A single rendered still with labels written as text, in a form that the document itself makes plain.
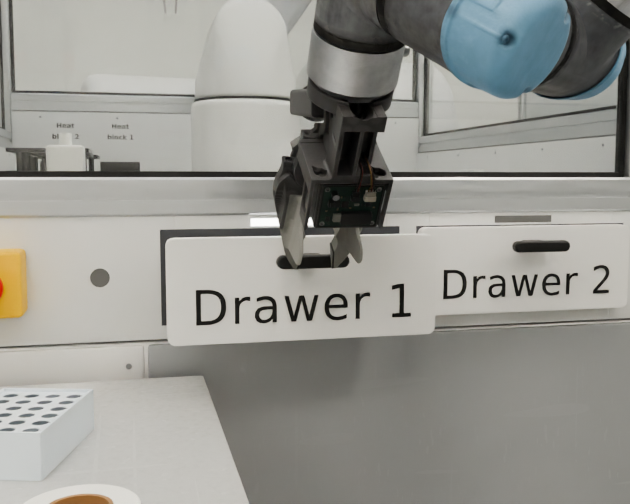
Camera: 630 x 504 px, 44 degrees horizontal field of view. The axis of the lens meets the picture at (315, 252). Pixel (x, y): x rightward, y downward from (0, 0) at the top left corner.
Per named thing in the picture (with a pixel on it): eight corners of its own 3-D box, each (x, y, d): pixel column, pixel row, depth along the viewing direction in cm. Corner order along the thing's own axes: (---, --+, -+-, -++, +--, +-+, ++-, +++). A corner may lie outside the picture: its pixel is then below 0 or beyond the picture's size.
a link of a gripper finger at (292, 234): (274, 297, 74) (299, 220, 68) (265, 256, 78) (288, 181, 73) (306, 299, 75) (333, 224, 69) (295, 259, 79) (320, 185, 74)
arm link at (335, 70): (304, 10, 63) (400, 14, 65) (297, 62, 66) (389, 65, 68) (322, 52, 58) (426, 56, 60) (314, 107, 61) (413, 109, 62)
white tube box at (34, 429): (41, 481, 59) (40, 432, 59) (-67, 479, 60) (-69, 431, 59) (94, 429, 72) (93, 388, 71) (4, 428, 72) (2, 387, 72)
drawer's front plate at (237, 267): (435, 333, 86) (436, 234, 85) (167, 346, 80) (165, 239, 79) (429, 330, 88) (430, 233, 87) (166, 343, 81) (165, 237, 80)
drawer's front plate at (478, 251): (627, 307, 104) (630, 224, 103) (421, 316, 97) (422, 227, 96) (619, 305, 106) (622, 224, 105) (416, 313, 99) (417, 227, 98)
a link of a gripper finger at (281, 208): (265, 227, 74) (288, 149, 68) (263, 217, 75) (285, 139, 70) (313, 232, 75) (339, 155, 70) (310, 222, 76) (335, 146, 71)
